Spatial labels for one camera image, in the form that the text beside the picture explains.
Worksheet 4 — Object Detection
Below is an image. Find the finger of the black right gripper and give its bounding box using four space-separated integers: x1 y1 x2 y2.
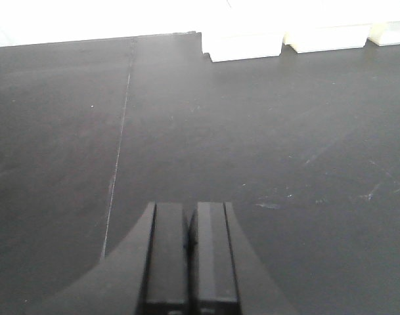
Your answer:
190 202 298 314

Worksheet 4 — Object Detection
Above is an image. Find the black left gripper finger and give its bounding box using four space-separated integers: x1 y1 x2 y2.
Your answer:
35 202 189 314

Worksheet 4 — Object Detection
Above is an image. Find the white left storage bin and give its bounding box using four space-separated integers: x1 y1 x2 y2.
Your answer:
201 30 284 62

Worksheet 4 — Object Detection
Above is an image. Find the white storage bin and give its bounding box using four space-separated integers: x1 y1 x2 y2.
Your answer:
283 24 371 54
368 21 400 46
201 30 284 62

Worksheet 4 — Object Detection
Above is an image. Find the white middle storage bin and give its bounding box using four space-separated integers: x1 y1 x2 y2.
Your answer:
283 24 371 54

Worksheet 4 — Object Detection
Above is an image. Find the white right storage bin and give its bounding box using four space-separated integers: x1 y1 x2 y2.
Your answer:
368 21 400 46

